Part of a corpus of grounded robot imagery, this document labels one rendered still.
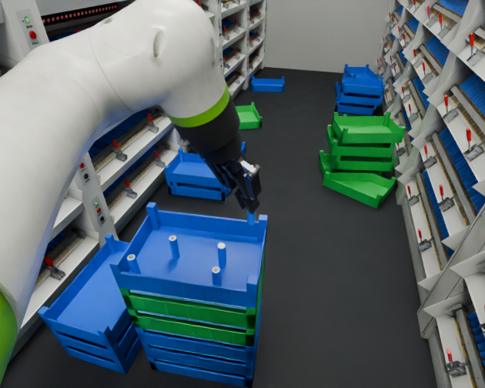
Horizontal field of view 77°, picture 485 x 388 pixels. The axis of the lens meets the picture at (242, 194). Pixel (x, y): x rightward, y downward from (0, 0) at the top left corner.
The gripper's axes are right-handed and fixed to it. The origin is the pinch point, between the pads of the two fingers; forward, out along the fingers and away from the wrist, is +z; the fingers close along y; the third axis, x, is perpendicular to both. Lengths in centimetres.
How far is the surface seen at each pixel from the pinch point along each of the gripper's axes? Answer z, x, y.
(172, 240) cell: 4.0, 15.4, 11.0
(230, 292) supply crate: 5.9, 17.0, -6.7
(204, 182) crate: 60, -19, 60
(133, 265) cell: 1.8, 24.4, 13.2
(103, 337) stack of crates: 19, 43, 20
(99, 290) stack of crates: 27, 38, 38
